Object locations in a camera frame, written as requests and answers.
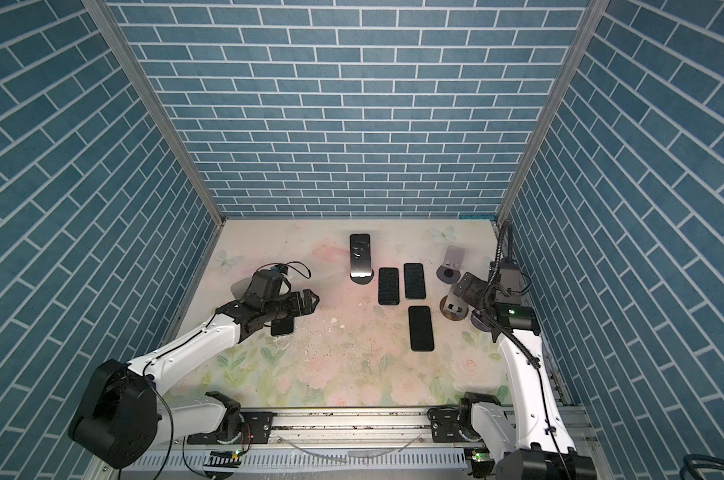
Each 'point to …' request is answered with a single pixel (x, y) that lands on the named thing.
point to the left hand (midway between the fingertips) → (309, 300)
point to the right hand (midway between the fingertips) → (471, 284)
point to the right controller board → (482, 460)
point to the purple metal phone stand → (450, 271)
